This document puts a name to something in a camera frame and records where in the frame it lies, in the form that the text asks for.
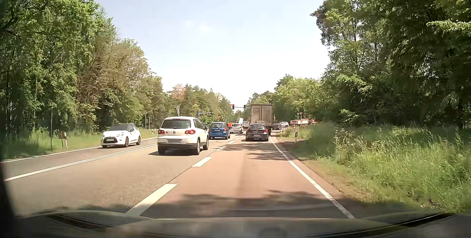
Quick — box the grey lorry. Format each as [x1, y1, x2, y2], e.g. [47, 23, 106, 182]
[250, 104, 275, 136]

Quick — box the blue car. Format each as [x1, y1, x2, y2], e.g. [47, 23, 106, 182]
[208, 122, 231, 140]

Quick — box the dark grey car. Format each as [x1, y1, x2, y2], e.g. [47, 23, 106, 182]
[245, 123, 269, 142]

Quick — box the white suv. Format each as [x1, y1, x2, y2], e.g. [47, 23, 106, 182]
[157, 116, 209, 156]

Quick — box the grey asphalt road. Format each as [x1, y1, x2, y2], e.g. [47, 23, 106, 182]
[0, 131, 355, 219]

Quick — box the white small car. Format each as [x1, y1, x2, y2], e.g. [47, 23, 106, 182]
[100, 123, 142, 148]

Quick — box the car's own bonnet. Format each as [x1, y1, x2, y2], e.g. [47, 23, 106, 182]
[15, 209, 471, 238]

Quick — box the grass verge with tall weeds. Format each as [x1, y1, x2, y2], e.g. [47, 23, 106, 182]
[277, 122, 471, 213]

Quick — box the wood of green trees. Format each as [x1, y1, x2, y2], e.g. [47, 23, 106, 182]
[0, 0, 243, 139]
[245, 0, 471, 130]

